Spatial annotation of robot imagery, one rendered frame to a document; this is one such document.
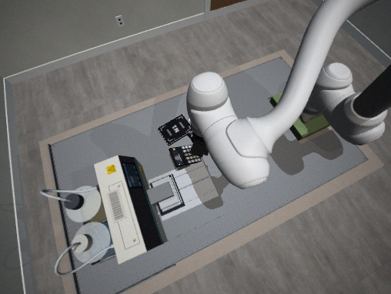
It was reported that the grey flexible hose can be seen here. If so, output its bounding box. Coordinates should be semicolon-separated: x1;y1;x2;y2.
55;242;111;276

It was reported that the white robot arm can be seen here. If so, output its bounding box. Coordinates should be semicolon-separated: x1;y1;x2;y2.
186;0;391;189

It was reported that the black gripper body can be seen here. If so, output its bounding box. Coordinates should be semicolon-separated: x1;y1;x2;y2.
192;132;204;142

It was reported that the grey curved hose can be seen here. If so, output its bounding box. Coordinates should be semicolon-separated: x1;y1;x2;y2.
40;187;97;202

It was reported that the black rectangular frame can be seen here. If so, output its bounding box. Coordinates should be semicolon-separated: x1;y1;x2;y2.
157;114;191;146

